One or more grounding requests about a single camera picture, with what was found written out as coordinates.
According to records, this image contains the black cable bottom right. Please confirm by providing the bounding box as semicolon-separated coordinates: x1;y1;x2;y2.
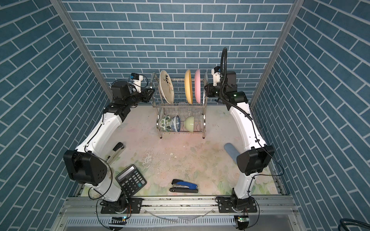
338;218;370;231

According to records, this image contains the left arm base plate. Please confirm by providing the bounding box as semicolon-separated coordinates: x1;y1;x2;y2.
100;197;143;215

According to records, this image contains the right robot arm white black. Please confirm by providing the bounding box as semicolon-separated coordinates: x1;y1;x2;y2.
204;83;275;206

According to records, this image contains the black calculator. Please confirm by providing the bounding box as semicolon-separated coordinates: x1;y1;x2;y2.
115;164;147;198

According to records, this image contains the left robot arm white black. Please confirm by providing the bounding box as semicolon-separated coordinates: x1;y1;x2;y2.
63;80;155;202

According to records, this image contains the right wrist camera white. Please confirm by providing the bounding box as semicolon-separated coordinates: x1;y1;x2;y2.
211;66;221;86

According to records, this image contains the blue grey cylinder object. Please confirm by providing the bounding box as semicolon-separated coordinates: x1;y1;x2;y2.
224;143;240;163

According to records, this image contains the grey black stapler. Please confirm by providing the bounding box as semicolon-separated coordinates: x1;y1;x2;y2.
106;142;125;165

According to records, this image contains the blue floral white bowl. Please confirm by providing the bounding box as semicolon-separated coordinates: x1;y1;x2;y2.
170;115;181;132

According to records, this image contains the aluminium front rail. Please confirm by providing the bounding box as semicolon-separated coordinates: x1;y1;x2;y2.
59;194;298;220

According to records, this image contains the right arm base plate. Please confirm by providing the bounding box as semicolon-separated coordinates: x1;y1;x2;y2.
215;195;257;213

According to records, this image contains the light green bowl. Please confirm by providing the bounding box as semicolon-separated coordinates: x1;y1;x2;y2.
184;116;195;133

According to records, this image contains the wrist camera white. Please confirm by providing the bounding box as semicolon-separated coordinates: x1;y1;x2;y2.
211;66;221;86
130;73;144;93

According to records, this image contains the yellow plate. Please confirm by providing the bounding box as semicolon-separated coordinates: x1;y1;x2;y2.
184;70;193;104

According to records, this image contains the steel two-tier dish rack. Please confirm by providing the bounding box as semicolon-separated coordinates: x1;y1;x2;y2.
150;73;208;138

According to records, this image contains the green leaf pattern bowl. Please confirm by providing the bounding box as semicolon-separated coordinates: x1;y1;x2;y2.
160;115;172;132

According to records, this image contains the pink plate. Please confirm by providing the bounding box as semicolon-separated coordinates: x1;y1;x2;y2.
195;69;201;104

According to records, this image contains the white plate with painted design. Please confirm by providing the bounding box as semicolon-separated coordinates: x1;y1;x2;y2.
160;70;174;104

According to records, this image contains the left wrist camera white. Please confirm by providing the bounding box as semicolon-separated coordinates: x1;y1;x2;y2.
130;73;144;93

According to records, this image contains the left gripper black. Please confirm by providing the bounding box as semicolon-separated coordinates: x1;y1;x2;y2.
123;87;154;109

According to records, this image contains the blue black stapler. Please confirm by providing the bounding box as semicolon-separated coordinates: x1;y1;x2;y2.
169;179;198;193

